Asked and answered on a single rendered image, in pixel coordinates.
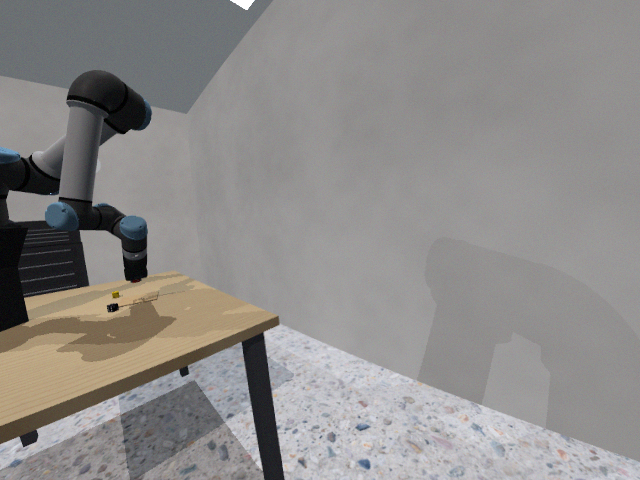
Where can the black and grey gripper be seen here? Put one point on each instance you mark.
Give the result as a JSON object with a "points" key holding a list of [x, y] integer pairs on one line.
{"points": [[133, 263]]}

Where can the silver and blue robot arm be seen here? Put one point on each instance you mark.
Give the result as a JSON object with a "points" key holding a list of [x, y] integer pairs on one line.
{"points": [[90, 95]]}

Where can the tan square mat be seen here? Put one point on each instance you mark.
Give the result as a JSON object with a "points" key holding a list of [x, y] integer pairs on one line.
{"points": [[138, 299]]}

